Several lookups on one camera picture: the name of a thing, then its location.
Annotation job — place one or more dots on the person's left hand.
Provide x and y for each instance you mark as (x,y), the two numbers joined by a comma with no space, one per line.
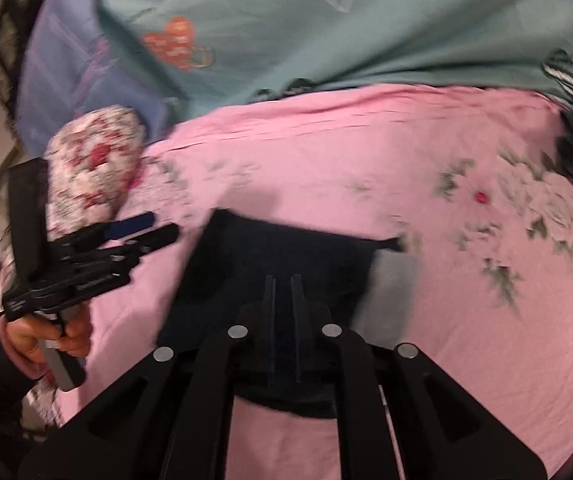
(21,335)

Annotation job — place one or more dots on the dark navy pants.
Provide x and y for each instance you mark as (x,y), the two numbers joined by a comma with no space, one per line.
(276,250)

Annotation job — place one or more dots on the red white floral pillow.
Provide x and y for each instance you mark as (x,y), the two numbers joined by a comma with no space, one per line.
(96,160)

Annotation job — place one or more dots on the pink floral bedsheet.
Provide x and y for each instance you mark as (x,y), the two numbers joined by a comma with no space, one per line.
(316,160)

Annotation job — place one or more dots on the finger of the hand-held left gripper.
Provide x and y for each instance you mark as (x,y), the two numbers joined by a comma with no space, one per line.
(156,237)
(126,224)

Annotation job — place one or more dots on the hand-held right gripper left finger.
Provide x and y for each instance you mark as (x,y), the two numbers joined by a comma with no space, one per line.
(270,340)

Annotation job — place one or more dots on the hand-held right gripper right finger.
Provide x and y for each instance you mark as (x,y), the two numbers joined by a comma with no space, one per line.
(296,340)

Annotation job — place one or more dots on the blue purple pillow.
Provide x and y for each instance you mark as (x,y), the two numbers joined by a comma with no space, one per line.
(76,75)

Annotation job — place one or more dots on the grey folded cloth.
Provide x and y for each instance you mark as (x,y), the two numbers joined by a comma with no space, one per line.
(389,295)

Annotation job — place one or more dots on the teal printed blanket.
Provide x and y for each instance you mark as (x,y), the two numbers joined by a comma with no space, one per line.
(366,25)

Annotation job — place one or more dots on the black white patterned cloth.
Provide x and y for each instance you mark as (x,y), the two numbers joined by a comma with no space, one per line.
(9,60)

